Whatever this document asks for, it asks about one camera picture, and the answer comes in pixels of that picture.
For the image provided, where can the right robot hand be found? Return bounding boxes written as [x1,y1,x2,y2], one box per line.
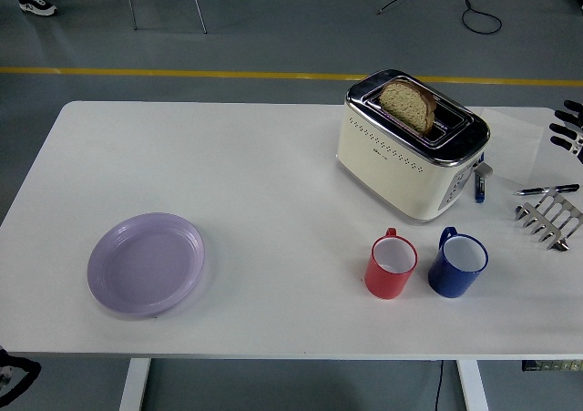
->
[548,99,583,159]

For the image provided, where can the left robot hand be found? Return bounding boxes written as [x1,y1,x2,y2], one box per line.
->
[0,344,43,406]

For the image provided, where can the brown bread slice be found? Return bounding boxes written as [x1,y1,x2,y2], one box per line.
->
[378,77,437,135]

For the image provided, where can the purple plastic plate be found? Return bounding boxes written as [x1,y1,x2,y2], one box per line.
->
[86,212,207,320]

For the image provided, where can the black ballpoint pen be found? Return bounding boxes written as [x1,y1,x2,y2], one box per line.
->
[513,182,580,197]

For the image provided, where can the metal toast rack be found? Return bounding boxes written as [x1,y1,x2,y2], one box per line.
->
[514,190,583,252]

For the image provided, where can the blue marker with grey cap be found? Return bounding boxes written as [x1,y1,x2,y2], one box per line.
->
[472,162,495,204]

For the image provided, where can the white table leg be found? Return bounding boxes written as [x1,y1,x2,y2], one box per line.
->
[118,358,151,411]
[456,360,491,411]

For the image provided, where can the cream and chrome toaster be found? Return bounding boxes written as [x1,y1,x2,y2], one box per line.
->
[335,67,492,224]

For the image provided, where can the blue enamel mug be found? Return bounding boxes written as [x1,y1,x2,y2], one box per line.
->
[427,226,489,299]

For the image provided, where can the table height control panel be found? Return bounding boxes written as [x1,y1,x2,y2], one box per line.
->
[521,359,583,373]

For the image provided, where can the red enamel mug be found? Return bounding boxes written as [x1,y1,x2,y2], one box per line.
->
[363,227,419,301]

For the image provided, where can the metal chair legs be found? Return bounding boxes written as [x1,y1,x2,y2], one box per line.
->
[122,0,222,35]

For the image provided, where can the black floor cable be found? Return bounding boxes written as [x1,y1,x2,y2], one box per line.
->
[376,0,570,35]

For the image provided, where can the thin black hanging cable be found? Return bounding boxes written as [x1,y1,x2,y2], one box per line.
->
[435,359,445,411]

